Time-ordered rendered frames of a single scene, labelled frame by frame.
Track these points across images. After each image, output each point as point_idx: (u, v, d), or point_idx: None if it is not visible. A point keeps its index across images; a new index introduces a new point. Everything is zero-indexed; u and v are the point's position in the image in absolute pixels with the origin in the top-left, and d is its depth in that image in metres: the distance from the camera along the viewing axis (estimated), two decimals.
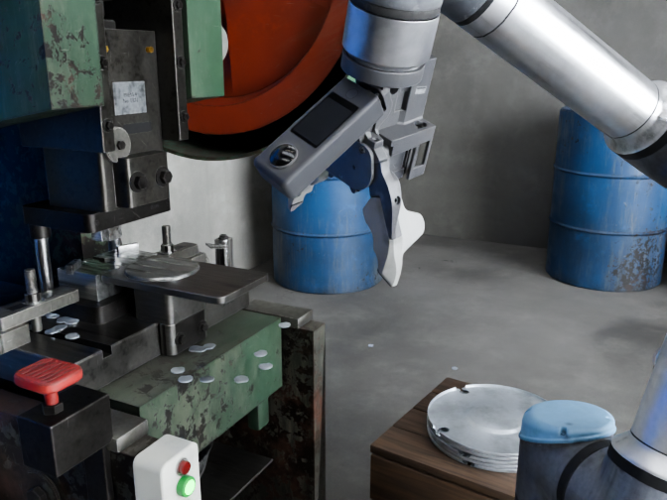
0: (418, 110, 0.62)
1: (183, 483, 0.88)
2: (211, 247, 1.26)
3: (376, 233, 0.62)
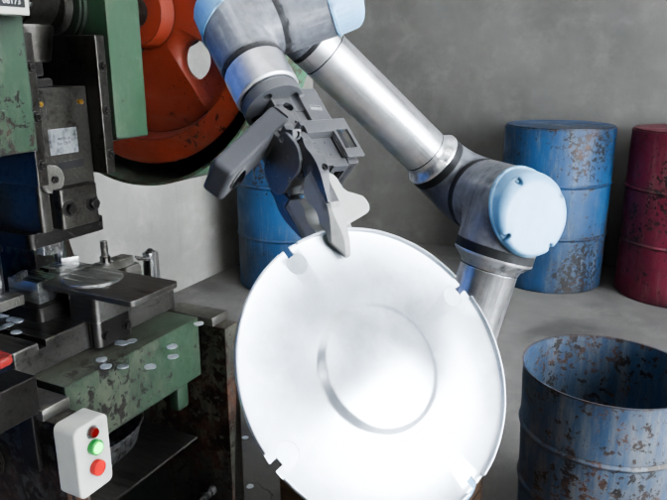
0: None
1: (92, 444, 1.15)
2: (138, 259, 1.53)
3: (318, 206, 0.68)
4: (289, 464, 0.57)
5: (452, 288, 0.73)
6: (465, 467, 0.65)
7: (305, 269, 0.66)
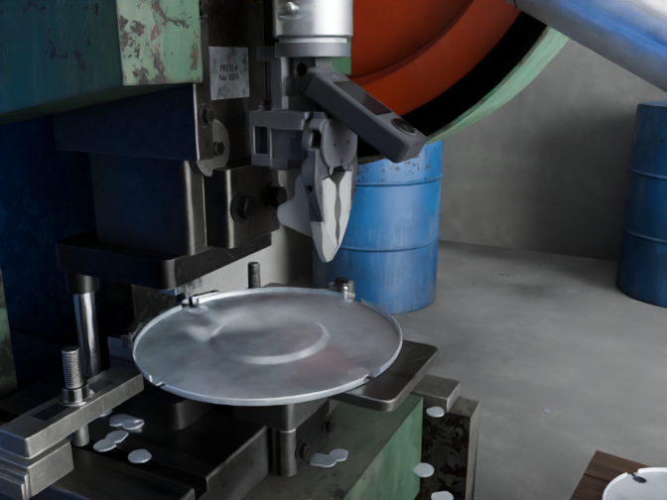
0: None
1: None
2: None
3: (343, 205, 0.68)
4: (191, 310, 0.82)
5: (367, 372, 0.66)
6: (176, 380, 0.65)
7: (341, 307, 0.82)
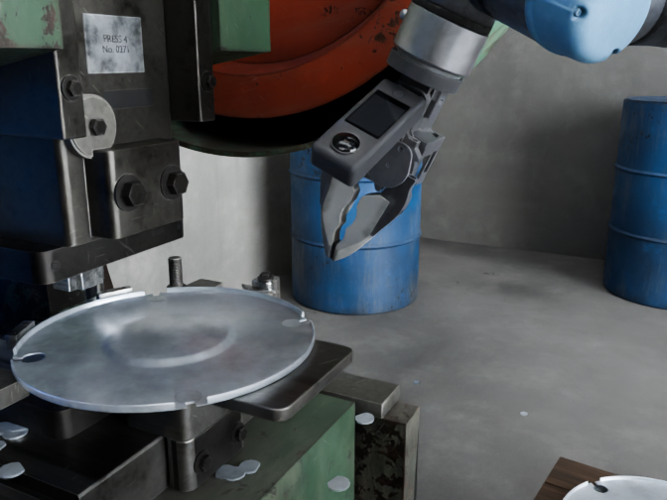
0: (432, 121, 0.67)
1: None
2: (252, 292, 0.80)
3: (360, 221, 0.65)
4: None
5: (296, 319, 0.72)
6: (194, 395, 0.56)
7: (161, 300, 0.78)
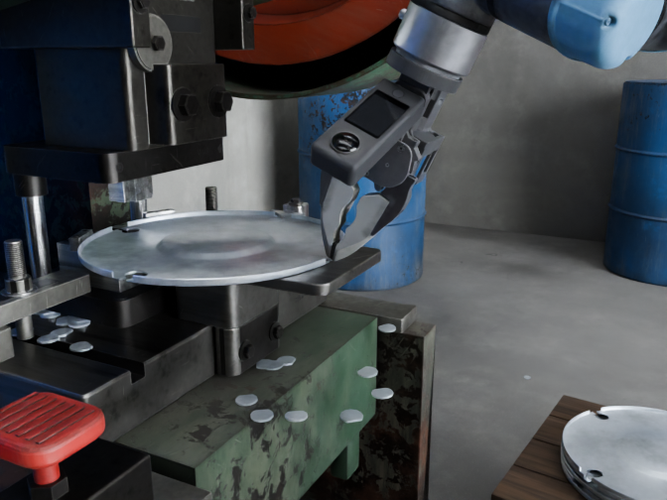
0: (432, 120, 0.67)
1: None
2: (281, 214, 0.87)
3: (360, 221, 0.65)
4: None
5: (274, 217, 0.87)
6: (318, 257, 0.70)
7: None
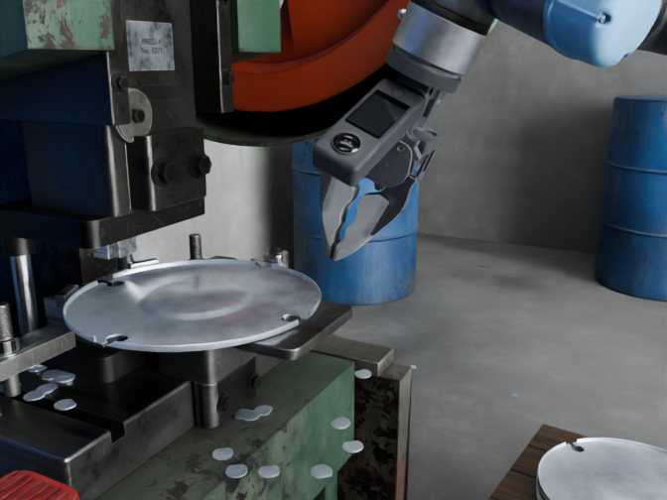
0: (431, 120, 0.67)
1: None
2: (261, 265, 0.90)
3: (360, 221, 0.65)
4: None
5: None
6: (253, 269, 0.90)
7: None
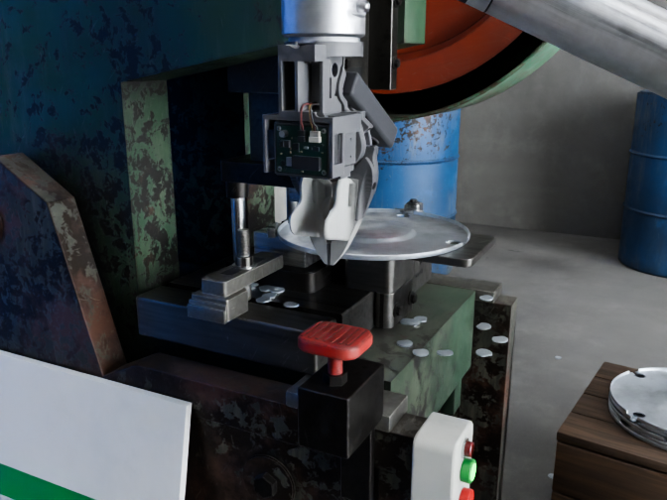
0: (283, 103, 0.59)
1: (468, 467, 0.76)
2: (406, 211, 1.14)
3: (323, 205, 0.68)
4: None
5: None
6: None
7: None
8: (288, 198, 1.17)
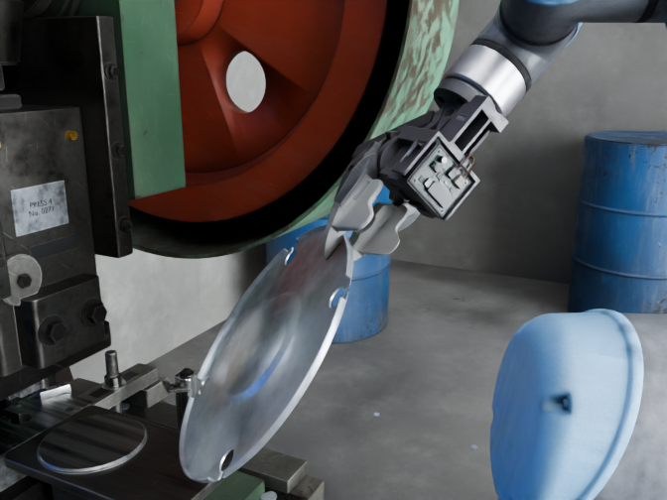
0: (450, 134, 0.63)
1: None
2: (169, 391, 0.92)
3: (348, 205, 0.68)
4: None
5: None
6: None
7: None
8: None
